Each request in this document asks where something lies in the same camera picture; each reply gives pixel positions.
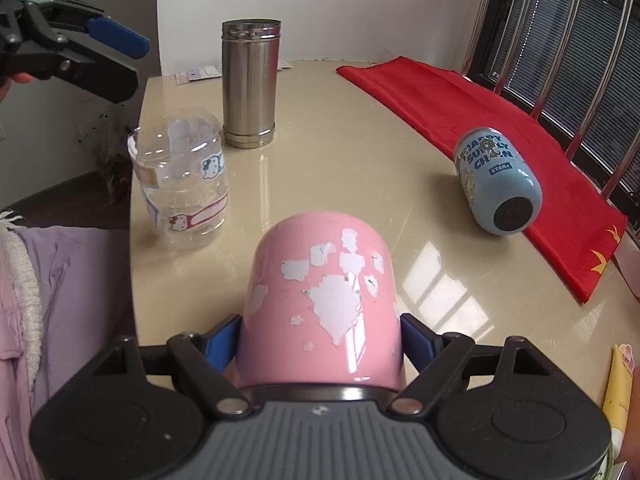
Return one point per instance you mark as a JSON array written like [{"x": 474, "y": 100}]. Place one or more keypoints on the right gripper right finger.
[{"x": 497, "y": 405}]

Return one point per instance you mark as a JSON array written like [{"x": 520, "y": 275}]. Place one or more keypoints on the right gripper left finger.
[{"x": 143, "y": 404}]

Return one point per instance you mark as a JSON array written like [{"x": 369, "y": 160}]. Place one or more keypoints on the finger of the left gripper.
[
  {"x": 84, "y": 17},
  {"x": 30, "y": 45}
]

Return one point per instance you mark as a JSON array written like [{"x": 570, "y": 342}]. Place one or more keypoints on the pink steel cup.
[{"x": 320, "y": 307}]

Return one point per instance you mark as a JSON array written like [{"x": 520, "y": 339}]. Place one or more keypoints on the purple garment left forearm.
[{"x": 65, "y": 293}]

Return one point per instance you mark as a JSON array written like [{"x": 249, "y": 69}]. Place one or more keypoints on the tall stainless steel cup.
[{"x": 250, "y": 50}]

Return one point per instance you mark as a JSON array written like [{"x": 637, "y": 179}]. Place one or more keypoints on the blue printed cup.
[{"x": 502, "y": 191}]

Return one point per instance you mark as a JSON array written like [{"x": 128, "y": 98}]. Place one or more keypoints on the sticker sheet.
[{"x": 210, "y": 71}]

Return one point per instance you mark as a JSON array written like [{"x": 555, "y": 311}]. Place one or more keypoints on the yellow cream tube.
[{"x": 617, "y": 398}]

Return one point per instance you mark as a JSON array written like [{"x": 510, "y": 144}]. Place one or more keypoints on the clear plastic jar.
[{"x": 180, "y": 164}]

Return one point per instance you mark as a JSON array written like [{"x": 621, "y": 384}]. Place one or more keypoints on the red flag cloth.
[{"x": 576, "y": 230}]

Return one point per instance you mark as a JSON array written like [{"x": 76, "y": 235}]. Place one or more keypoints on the window metal railing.
[{"x": 573, "y": 65}]

